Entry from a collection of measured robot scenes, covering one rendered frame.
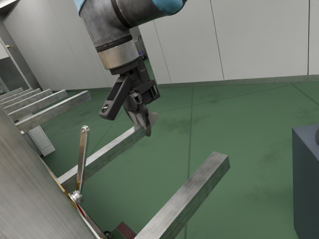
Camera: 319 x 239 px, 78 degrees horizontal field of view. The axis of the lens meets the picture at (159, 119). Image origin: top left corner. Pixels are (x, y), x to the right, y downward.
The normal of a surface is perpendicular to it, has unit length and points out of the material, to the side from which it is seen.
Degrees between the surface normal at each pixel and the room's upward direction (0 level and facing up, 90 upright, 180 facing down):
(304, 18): 90
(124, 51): 90
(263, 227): 0
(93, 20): 93
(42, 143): 90
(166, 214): 0
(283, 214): 0
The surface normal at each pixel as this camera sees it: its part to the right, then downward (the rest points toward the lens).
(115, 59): -0.02, 0.47
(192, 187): -0.30, -0.86
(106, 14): -0.20, 0.64
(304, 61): -0.61, 0.50
